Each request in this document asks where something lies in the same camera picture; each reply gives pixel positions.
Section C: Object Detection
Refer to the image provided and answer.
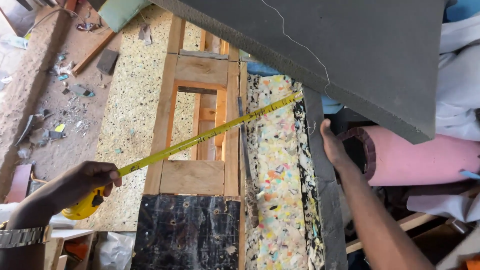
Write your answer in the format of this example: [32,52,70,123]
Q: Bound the narrow grey foam slab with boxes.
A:
[302,85,349,270]

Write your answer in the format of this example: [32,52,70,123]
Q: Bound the pale wooden slat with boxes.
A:
[345,212,439,255]

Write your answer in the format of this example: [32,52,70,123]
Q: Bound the reddish brown board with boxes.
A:
[4,164,34,204]

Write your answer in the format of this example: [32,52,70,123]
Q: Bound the thin grey cable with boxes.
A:
[24,7,109,36]

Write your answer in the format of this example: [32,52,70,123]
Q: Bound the grey scrap piece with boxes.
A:
[138,23,153,46]

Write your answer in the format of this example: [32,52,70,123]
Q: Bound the scattered scrap litter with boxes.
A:
[15,52,96,158]

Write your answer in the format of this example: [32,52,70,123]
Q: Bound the white plastic bag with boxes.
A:
[92,232,136,270]

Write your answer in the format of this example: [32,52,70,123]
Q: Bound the light blue cloth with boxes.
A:
[247,61,344,115]

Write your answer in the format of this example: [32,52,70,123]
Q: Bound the multicolour rebonded foam slab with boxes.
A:
[245,74,325,270]

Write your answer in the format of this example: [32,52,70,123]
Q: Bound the yellow tape measure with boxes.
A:
[62,91,304,221]

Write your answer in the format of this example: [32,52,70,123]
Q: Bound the wooden furniture frame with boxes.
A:
[143,15,248,197]

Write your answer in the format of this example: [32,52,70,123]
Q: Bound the large dark grey foam sheet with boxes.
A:
[150,0,447,145]

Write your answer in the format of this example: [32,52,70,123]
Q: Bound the blue fabric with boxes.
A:
[444,0,480,23]

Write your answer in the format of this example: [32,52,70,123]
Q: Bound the beige speckled chip foam sheet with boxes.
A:
[75,4,203,232]

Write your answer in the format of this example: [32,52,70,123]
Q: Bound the pink foam roll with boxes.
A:
[337,125,480,187]

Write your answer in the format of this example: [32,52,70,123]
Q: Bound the person's left hand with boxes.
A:
[7,160,123,229]

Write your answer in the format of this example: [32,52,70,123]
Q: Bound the pale wooden stool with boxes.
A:
[44,229,95,270]

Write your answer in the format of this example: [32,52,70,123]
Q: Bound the green cushion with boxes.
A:
[97,0,152,33]

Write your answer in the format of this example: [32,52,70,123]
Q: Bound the small grey foam block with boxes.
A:
[96,49,119,76]

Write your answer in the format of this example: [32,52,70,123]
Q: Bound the white cloth piece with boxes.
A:
[407,193,480,224]

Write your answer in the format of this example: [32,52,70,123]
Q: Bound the long knife with wooden handle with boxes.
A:
[237,97,260,228]

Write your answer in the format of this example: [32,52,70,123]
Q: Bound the person's right hand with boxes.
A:
[320,119,355,172]

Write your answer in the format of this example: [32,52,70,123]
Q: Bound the silver metal wristwatch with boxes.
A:
[0,224,52,249]

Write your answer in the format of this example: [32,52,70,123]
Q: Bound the loose wooden plank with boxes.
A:
[71,29,117,77]

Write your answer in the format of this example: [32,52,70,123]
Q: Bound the scratched black board panel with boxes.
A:
[130,194,241,270]

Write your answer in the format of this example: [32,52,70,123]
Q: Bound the white thread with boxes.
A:
[260,0,331,99]

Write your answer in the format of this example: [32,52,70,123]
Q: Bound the white fabric heap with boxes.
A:
[435,15,480,142]

